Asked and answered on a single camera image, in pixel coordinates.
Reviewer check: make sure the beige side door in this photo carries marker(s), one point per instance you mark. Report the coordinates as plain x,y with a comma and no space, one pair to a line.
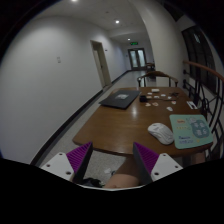
101,63

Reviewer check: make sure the small black box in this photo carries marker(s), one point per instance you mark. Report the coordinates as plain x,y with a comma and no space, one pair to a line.
143,98

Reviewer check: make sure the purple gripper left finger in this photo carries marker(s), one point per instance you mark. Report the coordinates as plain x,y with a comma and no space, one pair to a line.
70,166

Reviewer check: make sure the white card on table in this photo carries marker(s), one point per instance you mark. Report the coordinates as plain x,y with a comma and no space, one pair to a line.
155,90

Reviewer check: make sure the wooden table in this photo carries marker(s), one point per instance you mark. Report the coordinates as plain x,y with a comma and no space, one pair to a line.
115,130

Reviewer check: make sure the black closed laptop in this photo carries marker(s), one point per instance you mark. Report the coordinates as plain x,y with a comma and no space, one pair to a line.
121,99

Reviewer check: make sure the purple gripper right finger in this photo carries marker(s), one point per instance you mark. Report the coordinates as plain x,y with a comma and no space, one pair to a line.
153,166

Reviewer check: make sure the double glass door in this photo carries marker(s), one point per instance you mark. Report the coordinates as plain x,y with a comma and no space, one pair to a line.
137,58

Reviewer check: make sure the white computer mouse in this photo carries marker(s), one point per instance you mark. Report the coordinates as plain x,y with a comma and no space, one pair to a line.
162,133

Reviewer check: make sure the green mouse pad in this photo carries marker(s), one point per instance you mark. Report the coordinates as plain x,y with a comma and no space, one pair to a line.
190,131

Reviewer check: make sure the wooden stair handrail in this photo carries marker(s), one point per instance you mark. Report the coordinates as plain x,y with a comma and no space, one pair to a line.
216,74

